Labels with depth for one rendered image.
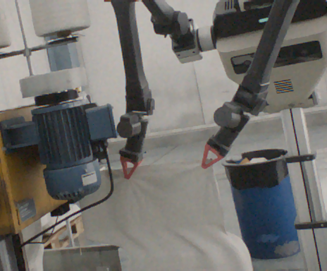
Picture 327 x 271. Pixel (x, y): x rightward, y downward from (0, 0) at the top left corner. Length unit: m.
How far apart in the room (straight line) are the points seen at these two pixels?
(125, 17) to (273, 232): 2.60
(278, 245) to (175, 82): 6.35
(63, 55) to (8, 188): 9.06
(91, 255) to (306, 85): 1.04
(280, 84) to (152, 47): 8.06
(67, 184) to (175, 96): 8.66
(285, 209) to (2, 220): 2.73
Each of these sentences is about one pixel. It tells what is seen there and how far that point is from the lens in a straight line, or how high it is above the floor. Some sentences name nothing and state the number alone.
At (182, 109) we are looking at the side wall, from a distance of 10.12.
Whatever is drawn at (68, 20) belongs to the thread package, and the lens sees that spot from 1.63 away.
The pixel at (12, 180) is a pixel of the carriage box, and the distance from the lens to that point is 1.57.
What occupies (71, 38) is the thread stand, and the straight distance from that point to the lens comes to 1.70.
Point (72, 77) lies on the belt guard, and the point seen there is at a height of 1.39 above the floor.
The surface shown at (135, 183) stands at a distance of 1.89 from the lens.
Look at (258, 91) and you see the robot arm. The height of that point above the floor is 1.25.
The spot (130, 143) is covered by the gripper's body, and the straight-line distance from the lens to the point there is 1.84.
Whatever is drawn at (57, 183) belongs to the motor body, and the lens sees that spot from 1.53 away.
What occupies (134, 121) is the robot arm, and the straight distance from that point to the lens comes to 1.78.
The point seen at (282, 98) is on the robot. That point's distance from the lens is 2.24.
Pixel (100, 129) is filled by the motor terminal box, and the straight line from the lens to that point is 1.53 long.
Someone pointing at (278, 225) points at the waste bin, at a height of 0.22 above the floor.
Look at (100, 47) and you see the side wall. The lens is 10.52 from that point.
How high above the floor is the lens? 1.37
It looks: 3 degrees down
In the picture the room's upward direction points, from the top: 11 degrees counter-clockwise
